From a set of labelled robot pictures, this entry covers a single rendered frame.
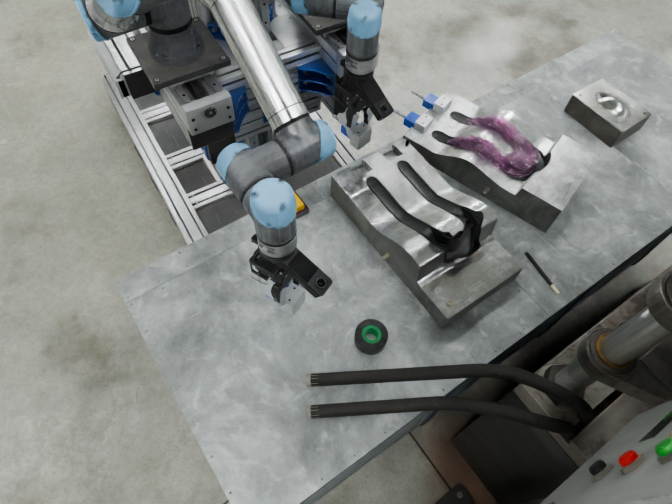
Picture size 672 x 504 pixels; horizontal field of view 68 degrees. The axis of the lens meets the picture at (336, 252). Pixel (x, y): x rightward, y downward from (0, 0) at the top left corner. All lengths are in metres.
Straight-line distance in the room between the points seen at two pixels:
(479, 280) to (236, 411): 0.67
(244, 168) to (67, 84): 2.45
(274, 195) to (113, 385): 1.49
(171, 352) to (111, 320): 1.03
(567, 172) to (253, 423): 1.06
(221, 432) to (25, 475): 1.14
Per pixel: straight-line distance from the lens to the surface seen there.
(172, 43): 1.49
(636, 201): 1.75
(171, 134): 2.53
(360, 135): 1.41
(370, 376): 1.16
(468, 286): 1.30
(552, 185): 1.51
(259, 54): 0.97
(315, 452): 1.18
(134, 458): 2.09
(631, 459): 0.77
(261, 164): 0.91
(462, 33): 3.54
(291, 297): 1.12
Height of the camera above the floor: 1.97
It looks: 59 degrees down
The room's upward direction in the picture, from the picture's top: 5 degrees clockwise
